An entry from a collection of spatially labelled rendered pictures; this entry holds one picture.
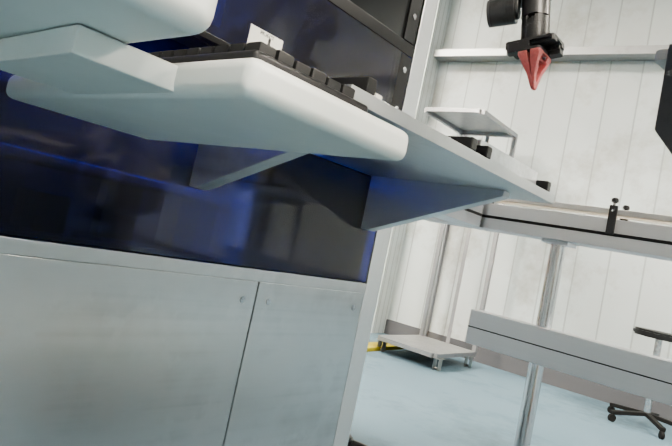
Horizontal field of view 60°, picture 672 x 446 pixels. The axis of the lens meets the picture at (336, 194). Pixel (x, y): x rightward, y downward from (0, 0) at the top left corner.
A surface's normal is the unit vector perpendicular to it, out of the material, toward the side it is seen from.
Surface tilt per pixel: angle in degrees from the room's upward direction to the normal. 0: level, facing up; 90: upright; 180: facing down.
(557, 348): 90
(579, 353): 90
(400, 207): 90
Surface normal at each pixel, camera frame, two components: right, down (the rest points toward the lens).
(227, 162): -0.63, -0.19
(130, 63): 0.74, 0.11
